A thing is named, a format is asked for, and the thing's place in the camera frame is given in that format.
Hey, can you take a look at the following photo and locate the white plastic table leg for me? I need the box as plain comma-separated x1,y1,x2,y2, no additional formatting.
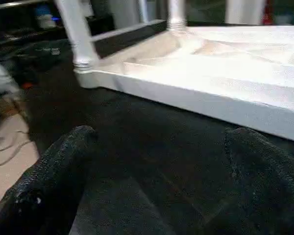
167,0,188,29
55,0,99,71

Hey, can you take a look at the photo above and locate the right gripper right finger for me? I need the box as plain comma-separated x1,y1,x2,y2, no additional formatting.
220,127,294,235

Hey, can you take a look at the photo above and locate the black work mat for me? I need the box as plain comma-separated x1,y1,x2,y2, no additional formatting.
20,20,294,235

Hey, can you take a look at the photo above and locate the white glass-door cabinet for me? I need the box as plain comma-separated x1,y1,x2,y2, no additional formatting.
186,0,294,26

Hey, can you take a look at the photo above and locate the red bottle in cabinet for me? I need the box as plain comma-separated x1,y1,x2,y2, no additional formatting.
264,2,276,24

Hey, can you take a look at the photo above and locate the white plastic children's table top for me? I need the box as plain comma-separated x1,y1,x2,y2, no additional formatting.
73,24,294,144

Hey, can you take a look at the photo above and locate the thin light floor cable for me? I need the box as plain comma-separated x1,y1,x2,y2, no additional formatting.
0,130,34,168

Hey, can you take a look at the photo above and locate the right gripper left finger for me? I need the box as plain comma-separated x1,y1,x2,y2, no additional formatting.
0,125,99,235

